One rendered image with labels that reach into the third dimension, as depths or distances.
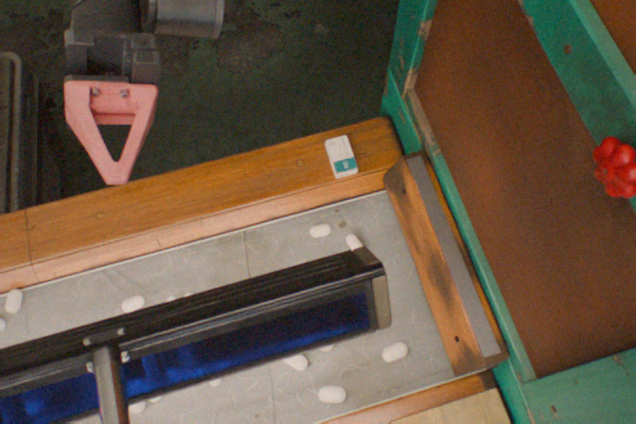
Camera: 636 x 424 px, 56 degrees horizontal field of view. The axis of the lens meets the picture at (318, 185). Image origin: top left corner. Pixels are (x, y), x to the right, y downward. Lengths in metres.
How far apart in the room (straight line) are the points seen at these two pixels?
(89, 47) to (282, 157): 0.52
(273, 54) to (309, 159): 1.09
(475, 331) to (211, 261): 0.40
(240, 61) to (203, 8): 1.44
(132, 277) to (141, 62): 0.52
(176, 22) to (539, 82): 0.32
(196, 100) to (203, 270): 1.08
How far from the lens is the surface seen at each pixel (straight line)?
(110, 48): 0.48
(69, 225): 0.97
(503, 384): 0.87
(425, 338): 0.89
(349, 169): 0.91
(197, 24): 0.56
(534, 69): 0.57
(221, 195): 0.92
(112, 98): 0.49
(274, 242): 0.91
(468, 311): 0.78
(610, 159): 0.44
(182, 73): 2.00
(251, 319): 0.51
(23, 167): 1.60
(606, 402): 0.62
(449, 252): 0.80
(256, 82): 1.94
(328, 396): 0.85
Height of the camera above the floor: 1.60
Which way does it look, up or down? 66 degrees down
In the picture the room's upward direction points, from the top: straight up
